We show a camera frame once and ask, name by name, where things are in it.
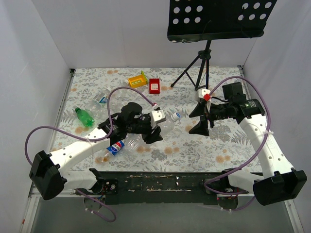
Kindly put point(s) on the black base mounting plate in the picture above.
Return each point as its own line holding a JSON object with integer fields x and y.
{"x": 151, "y": 187}

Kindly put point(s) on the aluminium frame rail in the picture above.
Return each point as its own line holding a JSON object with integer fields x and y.
{"x": 43, "y": 173}

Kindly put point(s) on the clear bottle blue cap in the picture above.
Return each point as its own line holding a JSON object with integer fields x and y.
{"x": 129, "y": 144}

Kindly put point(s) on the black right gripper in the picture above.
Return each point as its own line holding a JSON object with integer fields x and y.
{"x": 207, "y": 116}

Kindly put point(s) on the green plastic bottle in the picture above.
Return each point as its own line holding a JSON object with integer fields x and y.
{"x": 84, "y": 117}

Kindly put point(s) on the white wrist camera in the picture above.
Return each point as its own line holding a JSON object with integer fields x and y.
{"x": 157, "y": 116}
{"x": 202, "y": 95}

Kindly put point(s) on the white blue bottle cap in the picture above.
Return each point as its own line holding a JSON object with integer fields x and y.
{"x": 175, "y": 117}

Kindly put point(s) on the green plastic bin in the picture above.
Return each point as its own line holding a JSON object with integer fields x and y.
{"x": 144, "y": 75}

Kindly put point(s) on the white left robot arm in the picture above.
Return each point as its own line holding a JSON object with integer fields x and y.
{"x": 106, "y": 134}

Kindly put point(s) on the clear bottle green-blue label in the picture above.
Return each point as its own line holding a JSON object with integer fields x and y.
{"x": 101, "y": 96}

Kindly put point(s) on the large clear bottle white cap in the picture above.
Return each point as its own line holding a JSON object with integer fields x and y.
{"x": 118, "y": 96}

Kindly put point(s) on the black music stand tripod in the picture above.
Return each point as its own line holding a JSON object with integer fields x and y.
{"x": 207, "y": 20}

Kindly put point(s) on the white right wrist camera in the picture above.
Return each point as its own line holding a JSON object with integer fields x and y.
{"x": 202, "y": 95}

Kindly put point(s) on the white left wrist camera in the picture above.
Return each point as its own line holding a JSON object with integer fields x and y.
{"x": 157, "y": 116}

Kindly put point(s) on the red plastic bin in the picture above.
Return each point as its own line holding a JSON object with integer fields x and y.
{"x": 154, "y": 86}

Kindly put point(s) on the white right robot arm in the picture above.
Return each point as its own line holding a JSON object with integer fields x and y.
{"x": 279, "y": 181}

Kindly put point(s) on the large clear crumpled bottle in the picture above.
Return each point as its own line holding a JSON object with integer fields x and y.
{"x": 99, "y": 111}

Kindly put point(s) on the yellow plastic bin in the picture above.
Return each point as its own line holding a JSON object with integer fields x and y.
{"x": 138, "y": 81}

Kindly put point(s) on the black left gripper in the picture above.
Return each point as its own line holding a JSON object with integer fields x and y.
{"x": 150, "y": 129}

